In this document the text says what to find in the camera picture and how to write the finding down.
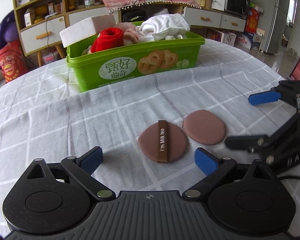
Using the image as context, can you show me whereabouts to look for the brown powder puff with strap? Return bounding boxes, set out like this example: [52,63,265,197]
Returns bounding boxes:
[138,120,187,164]

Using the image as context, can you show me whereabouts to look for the low wooden tv console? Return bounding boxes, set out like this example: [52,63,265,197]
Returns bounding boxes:
[119,2,245,36]

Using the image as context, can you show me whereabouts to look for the green plastic storage bin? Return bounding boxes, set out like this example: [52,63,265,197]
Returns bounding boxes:
[66,31,205,92]

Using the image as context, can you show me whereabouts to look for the red printed fabric bucket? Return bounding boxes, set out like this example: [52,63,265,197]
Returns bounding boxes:
[0,40,28,83]

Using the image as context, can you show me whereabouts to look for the pink table runner cloth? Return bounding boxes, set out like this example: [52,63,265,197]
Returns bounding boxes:
[101,0,201,11]

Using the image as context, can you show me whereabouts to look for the pink fluffy plush toy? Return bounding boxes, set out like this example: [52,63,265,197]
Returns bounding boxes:
[114,22,140,46]

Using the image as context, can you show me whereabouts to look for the white cloth garment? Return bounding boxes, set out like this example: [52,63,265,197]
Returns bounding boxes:
[136,14,190,43]

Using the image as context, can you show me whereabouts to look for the wooden cabinet white drawers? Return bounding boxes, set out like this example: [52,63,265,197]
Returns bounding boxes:
[13,0,110,67]

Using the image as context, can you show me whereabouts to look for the black microwave oven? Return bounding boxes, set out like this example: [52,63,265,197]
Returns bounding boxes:
[211,0,250,16]

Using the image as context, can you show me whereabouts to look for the purple plush toy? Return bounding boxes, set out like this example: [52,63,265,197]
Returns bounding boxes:
[0,10,19,50]

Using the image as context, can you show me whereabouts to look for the pink white sponge block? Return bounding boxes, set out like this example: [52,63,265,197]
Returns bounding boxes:
[59,15,116,48]

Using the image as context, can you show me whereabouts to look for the red white Santa plush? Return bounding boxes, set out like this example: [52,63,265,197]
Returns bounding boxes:
[90,27,124,53]

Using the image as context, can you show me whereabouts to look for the plain brown powder puff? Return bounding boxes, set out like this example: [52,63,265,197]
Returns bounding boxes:
[183,109,226,145]

